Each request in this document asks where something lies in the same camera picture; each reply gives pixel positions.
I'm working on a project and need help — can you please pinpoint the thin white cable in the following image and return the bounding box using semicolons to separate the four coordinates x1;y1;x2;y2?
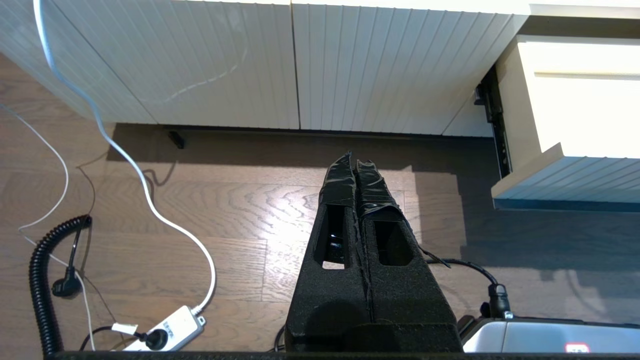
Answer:
0;102;97;352

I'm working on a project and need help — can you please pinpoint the white power strip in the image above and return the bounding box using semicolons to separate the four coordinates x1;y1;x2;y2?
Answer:
122;305;207;352

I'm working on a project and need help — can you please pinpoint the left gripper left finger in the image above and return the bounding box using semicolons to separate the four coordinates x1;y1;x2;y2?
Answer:
284;151;374;353

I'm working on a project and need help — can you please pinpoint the black coiled cable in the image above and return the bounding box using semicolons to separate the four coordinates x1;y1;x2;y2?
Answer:
27;214;94;358

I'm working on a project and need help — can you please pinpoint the white cabinet drawer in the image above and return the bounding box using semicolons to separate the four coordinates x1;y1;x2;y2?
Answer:
491;34;640;213

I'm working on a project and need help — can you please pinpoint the black plug with tagged cord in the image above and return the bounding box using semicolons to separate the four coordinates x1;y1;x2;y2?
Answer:
79;322;169;352

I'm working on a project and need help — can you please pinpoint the black drawer slide rail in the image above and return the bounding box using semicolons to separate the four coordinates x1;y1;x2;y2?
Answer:
474;65;512;179

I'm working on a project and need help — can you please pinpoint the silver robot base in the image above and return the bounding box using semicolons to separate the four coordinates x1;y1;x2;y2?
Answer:
457;315;640;354

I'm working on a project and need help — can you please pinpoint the white cream TV cabinet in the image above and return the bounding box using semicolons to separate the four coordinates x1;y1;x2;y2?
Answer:
0;0;640;138

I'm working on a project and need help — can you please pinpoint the thick white power cable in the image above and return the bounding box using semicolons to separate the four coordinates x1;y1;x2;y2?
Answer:
32;0;217;317

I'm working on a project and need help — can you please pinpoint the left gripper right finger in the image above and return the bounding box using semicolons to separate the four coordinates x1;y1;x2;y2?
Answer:
355;159;464;353

